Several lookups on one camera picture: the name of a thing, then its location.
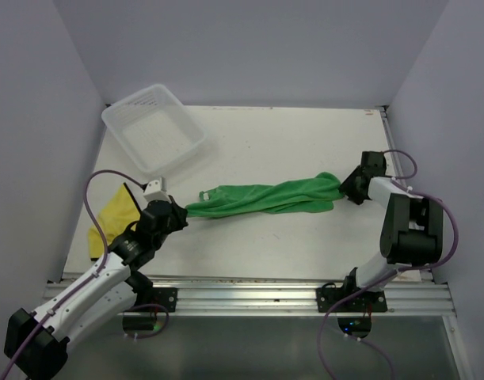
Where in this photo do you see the green microfiber towel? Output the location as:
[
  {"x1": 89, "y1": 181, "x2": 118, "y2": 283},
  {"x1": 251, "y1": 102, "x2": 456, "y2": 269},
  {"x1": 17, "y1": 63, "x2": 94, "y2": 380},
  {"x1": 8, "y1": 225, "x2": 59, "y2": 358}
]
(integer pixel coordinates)
[{"x1": 186, "y1": 172, "x2": 344, "y2": 219}]

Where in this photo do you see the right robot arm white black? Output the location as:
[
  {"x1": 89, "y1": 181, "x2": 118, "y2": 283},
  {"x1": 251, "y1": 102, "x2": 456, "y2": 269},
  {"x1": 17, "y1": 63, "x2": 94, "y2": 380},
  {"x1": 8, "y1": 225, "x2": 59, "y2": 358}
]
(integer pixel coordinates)
[{"x1": 340, "y1": 151, "x2": 444, "y2": 311}]

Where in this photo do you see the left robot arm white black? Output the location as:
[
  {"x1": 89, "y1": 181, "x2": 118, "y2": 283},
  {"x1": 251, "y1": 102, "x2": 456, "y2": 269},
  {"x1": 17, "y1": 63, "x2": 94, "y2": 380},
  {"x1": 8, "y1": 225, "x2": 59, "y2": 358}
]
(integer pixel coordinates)
[{"x1": 1, "y1": 199, "x2": 188, "y2": 379}]

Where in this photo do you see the yellow microfiber towel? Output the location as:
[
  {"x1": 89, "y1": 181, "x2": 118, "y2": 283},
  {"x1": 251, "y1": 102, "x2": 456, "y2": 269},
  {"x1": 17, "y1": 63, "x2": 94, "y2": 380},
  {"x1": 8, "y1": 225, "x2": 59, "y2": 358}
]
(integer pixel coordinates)
[{"x1": 87, "y1": 183, "x2": 140, "y2": 261}]

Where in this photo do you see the white plastic basket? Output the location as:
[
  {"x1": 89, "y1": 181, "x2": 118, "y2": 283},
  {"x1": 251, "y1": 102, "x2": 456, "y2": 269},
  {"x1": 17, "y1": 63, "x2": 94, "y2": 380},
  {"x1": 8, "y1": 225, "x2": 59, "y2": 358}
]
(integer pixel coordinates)
[{"x1": 101, "y1": 84, "x2": 208, "y2": 175}]

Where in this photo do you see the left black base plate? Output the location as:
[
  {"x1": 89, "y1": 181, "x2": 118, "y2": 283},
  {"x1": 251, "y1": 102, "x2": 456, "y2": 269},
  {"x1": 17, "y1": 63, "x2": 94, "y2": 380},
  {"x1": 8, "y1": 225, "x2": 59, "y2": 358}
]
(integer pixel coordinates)
[{"x1": 135, "y1": 287, "x2": 178, "y2": 313}]

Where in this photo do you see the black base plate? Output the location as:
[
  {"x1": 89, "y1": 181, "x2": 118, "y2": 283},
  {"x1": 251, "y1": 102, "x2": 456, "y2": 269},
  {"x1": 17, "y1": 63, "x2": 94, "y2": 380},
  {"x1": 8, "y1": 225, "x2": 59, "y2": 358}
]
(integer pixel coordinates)
[
  {"x1": 135, "y1": 287, "x2": 178, "y2": 313},
  {"x1": 315, "y1": 283, "x2": 388, "y2": 314}
]

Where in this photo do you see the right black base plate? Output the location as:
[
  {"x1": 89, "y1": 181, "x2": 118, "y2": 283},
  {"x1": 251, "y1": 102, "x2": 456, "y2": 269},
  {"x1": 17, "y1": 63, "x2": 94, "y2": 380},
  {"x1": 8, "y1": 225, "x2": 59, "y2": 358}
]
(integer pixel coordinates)
[{"x1": 315, "y1": 283, "x2": 388, "y2": 314}]

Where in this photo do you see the aluminium mounting rail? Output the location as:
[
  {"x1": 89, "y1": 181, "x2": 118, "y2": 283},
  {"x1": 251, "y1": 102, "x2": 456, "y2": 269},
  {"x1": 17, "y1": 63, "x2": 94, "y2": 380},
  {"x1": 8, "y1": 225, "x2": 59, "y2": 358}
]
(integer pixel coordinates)
[{"x1": 41, "y1": 276, "x2": 459, "y2": 317}]

